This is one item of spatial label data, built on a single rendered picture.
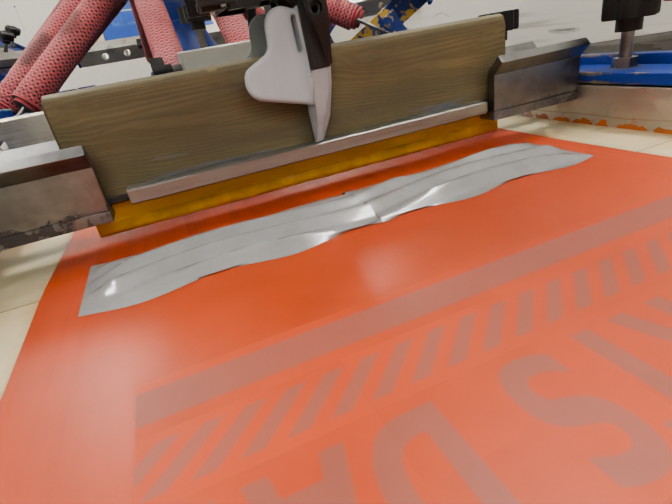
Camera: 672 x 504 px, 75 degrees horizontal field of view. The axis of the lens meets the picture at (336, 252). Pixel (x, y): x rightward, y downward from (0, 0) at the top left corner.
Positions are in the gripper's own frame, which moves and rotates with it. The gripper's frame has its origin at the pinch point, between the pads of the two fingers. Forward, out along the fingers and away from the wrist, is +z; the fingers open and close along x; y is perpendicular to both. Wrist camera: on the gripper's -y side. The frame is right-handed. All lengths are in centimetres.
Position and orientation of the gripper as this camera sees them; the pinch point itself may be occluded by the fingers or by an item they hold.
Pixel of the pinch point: (315, 119)
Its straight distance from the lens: 37.0
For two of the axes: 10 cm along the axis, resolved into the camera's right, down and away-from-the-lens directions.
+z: 1.7, 8.8, 4.4
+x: 3.8, 3.6, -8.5
